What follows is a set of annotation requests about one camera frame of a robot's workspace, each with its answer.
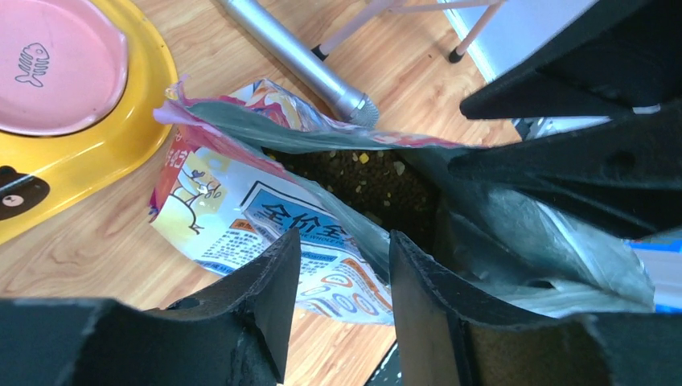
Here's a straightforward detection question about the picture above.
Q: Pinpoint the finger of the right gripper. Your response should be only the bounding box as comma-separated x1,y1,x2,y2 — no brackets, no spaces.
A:
460,0,681,119
448,104,681,239

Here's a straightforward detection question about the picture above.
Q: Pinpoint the brown pet food kibble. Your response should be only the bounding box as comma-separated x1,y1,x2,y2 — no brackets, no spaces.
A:
265,148,440,253

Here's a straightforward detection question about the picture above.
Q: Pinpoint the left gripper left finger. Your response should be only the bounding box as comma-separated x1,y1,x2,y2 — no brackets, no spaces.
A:
1,229,301,385

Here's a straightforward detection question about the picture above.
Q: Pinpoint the pet food bag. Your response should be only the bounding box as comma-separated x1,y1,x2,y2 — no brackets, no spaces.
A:
150,80,681,325

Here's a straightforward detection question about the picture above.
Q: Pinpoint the silver microphone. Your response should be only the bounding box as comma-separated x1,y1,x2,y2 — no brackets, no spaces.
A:
222,0,380,127

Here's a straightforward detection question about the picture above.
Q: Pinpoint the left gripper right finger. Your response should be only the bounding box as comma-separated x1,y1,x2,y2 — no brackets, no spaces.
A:
389,231,681,385

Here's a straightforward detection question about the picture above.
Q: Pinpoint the yellow double bowl feeder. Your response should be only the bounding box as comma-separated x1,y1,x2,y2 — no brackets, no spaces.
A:
1,1,178,241

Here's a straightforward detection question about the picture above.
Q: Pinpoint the pink bowl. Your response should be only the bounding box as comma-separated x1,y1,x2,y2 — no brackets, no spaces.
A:
1,0,129,137

